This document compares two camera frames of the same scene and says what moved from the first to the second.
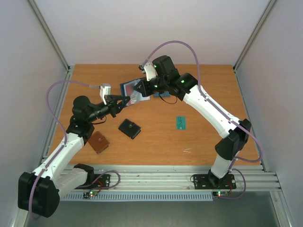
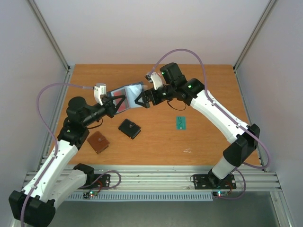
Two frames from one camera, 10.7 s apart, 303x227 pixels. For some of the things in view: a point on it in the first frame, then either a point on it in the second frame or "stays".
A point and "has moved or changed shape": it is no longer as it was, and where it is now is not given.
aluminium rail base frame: [180, 178] stays
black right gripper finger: [142, 87] → [146, 104]
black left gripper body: [112, 107] stays
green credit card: [181, 123] stays
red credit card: [129, 89] has moved or changed shape
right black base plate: [211, 181] stays
